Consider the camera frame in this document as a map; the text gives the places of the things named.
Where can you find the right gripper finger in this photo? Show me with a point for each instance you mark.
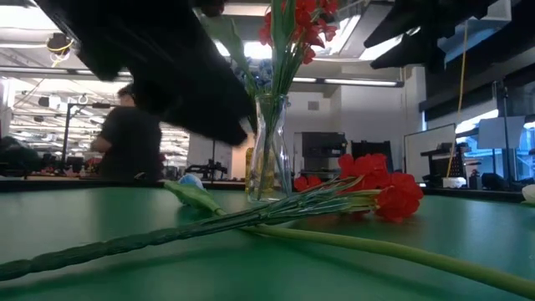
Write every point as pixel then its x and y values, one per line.
pixel 397 29
pixel 405 54

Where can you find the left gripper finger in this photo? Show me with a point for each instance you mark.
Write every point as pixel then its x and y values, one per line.
pixel 200 108

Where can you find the blue artificial flower bunch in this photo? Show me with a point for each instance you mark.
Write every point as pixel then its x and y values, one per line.
pixel 261 75

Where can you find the red artificial flower bunch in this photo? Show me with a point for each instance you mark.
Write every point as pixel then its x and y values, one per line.
pixel 305 25
pixel 397 196

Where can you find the black background robot arm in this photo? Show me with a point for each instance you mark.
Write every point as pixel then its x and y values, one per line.
pixel 207 169

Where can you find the clear glass vase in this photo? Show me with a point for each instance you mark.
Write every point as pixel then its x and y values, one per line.
pixel 271 125

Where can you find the long ceiling light strip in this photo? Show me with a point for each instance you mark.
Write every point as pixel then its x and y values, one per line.
pixel 355 82

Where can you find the person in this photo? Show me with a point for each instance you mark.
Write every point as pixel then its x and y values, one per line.
pixel 131 142

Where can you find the black ceiling device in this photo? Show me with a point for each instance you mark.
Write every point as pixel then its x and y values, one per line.
pixel 58 43

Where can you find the white board panel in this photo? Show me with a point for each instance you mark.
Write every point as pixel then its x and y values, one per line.
pixel 428 150

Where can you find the black chair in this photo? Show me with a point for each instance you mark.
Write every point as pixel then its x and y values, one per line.
pixel 372 152

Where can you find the black cabinet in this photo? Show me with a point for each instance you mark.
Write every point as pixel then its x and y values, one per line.
pixel 324 150

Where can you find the green table mat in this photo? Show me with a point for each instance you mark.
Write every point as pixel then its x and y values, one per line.
pixel 83 221

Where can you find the black camera stand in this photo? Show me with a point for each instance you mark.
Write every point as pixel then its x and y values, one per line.
pixel 67 134

